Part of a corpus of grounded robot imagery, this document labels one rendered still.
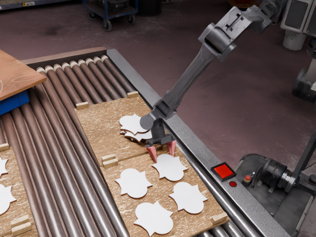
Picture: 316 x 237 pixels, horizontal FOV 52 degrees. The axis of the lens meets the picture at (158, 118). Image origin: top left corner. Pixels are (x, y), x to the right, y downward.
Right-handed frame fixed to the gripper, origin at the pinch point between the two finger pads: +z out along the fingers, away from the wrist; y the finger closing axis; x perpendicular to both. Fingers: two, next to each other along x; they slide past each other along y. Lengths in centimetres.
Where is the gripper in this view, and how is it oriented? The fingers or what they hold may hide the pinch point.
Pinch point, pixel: (163, 158)
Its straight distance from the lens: 136.4
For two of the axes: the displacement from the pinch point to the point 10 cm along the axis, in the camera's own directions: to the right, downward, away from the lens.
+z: 2.2, 9.7, 0.9
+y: 9.0, -2.4, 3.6
